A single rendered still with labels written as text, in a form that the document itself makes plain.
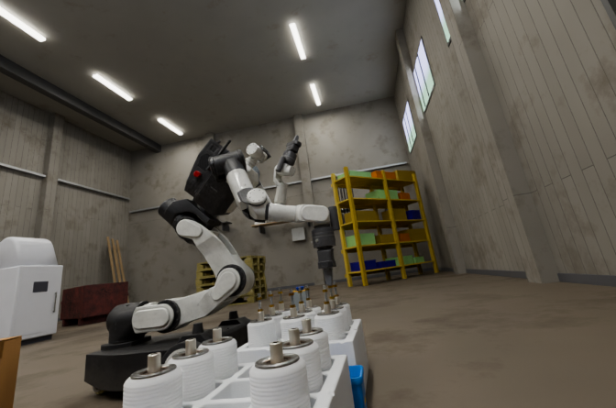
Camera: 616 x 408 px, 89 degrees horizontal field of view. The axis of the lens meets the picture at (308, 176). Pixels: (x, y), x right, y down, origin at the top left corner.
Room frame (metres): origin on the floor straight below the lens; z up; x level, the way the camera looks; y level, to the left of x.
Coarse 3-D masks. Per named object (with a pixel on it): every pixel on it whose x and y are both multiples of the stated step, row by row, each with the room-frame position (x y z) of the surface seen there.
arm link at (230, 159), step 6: (216, 156) 1.28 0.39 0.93; (222, 156) 1.27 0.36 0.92; (228, 156) 1.28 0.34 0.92; (234, 156) 1.28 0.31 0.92; (216, 162) 1.26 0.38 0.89; (222, 162) 1.27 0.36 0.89; (228, 162) 1.26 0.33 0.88; (234, 162) 1.26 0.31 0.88; (240, 162) 1.29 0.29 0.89; (216, 168) 1.27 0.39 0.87; (222, 168) 1.28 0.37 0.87; (228, 168) 1.26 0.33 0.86; (234, 168) 1.25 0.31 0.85; (240, 168) 1.26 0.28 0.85; (222, 174) 1.31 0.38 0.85
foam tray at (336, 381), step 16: (240, 368) 0.91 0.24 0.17; (336, 368) 0.78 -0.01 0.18; (224, 384) 0.77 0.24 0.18; (240, 384) 0.78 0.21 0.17; (336, 384) 0.69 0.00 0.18; (208, 400) 0.69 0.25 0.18; (224, 400) 0.68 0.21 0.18; (240, 400) 0.66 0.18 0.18; (320, 400) 0.61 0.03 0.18; (336, 400) 0.66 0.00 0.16; (352, 400) 0.86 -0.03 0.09
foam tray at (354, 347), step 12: (360, 324) 1.35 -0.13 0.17; (348, 336) 1.09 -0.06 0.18; (360, 336) 1.27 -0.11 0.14; (240, 348) 1.12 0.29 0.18; (252, 348) 1.10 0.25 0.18; (264, 348) 1.08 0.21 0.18; (336, 348) 1.04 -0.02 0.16; (348, 348) 1.03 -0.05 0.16; (360, 348) 1.21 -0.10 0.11; (240, 360) 1.10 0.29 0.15; (252, 360) 1.09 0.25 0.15; (348, 360) 1.03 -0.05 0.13; (360, 360) 1.15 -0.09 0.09
